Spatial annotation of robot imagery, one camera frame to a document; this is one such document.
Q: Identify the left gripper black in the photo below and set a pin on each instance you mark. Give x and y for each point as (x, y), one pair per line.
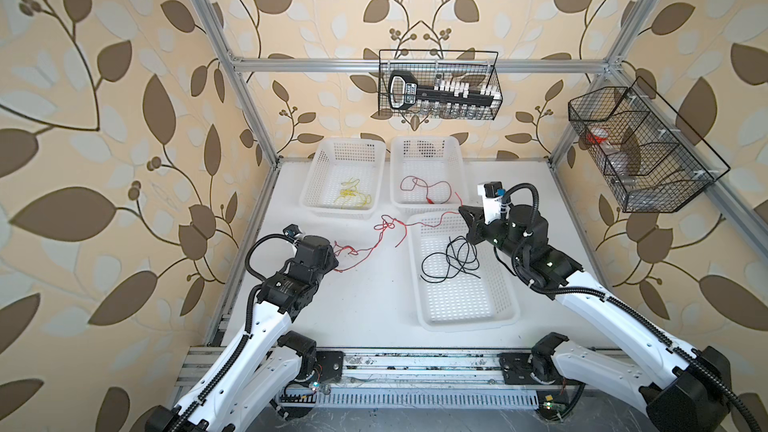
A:
(330, 260)

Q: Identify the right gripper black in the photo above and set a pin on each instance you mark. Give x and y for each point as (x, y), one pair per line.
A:
(475, 222)

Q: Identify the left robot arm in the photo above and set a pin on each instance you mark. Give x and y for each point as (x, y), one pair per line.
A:
(252, 348)

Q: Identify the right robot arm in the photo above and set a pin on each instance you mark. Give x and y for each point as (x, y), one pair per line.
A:
(677, 386)

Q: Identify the front white plastic basket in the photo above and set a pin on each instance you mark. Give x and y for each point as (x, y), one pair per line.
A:
(458, 287)

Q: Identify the back middle white basket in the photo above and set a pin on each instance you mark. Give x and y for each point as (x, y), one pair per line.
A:
(432, 158)

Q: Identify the back left white basket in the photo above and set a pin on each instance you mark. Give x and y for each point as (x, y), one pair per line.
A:
(345, 178)

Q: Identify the red capped item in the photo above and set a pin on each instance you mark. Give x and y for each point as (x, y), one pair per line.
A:
(596, 135)

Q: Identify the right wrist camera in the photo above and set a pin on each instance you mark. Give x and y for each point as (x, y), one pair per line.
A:
(492, 194)

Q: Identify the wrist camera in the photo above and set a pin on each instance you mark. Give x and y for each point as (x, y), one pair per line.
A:
(292, 231)
(492, 194)

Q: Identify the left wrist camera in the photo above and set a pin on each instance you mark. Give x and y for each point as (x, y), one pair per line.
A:
(292, 231)

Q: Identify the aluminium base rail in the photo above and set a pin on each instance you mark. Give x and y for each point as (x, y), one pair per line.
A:
(401, 379)

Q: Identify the right black wire basket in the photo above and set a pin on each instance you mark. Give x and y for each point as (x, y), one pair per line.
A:
(656, 160)

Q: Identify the black wire basket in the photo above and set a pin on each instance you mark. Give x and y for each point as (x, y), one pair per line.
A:
(470, 65)
(656, 160)

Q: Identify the back black wire basket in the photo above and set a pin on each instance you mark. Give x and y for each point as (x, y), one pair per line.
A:
(470, 65)

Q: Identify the black tool with handle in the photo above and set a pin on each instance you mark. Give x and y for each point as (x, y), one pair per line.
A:
(403, 92)

